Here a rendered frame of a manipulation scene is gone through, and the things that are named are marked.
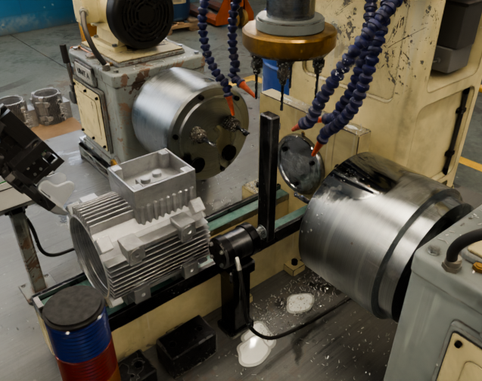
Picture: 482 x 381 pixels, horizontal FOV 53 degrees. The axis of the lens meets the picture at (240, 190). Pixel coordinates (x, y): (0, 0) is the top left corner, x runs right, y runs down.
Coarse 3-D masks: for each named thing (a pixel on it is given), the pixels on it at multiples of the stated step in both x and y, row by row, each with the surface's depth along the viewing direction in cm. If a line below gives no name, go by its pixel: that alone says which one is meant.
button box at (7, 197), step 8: (0, 184) 92; (8, 184) 93; (0, 192) 92; (8, 192) 93; (16, 192) 94; (0, 200) 92; (8, 200) 93; (16, 200) 93; (24, 200) 94; (32, 200) 95; (0, 208) 92; (8, 208) 92; (16, 208) 96
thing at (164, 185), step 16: (144, 160) 90; (160, 160) 91; (176, 160) 89; (112, 176) 85; (128, 176) 89; (144, 176) 85; (160, 176) 87; (176, 176) 84; (192, 176) 86; (128, 192) 81; (144, 192) 81; (160, 192) 83; (176, 192) 85; (192, 192) 87; (144, 208) 82; (160, 208) 84; (176, 208) 86; (144, 224) 83
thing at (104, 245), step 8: (192, 200) 87; (200, 200) 87; (192, 208) 87; (200, 208) 87; (96, 240) 77; (104, 240) 78; (96, 248) 79; (104, 248) 78; (112, 248) 78; (80, 264) 92; (200, 264) 93; (112, 304) 84
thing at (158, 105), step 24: (168, 72) 122; (192, 72) 123; (144, 96) 120; (168, 96) 115; (192, 96) 112; (216, 96) 116; (240, 96) 121; (144, 120) 119; (168, 120) 112; (192, 120) 114; (216, 120) 119; (240, 120) 124; (144, 144) 125; (168, 144) 113; (192, 144) 117; (216, 144) 122; (240, 144) 128; (216, 168) 126
